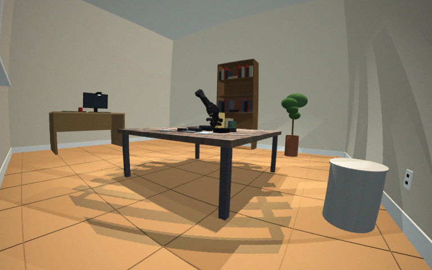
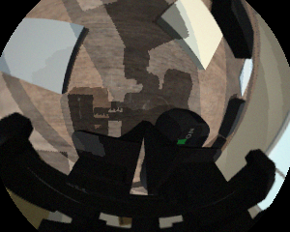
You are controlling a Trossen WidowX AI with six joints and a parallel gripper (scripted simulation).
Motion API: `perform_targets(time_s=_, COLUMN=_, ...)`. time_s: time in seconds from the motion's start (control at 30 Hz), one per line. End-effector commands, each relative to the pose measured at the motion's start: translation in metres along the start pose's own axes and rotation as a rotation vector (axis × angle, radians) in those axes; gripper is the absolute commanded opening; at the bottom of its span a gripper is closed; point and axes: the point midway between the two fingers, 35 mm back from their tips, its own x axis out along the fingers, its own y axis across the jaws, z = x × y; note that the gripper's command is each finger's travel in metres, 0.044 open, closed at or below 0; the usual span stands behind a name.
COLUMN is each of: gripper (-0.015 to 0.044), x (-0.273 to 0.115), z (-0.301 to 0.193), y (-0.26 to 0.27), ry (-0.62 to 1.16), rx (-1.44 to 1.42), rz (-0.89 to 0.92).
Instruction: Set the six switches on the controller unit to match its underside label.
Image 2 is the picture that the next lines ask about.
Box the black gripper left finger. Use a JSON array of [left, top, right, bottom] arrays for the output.
[[72, 121, 148, 189]]

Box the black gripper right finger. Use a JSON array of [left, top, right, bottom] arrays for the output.
[[144, 121, 222, 196]]

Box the dark grey controller unit with green rocker switches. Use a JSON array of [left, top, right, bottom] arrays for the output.
[[140, 108, 210, 189]]

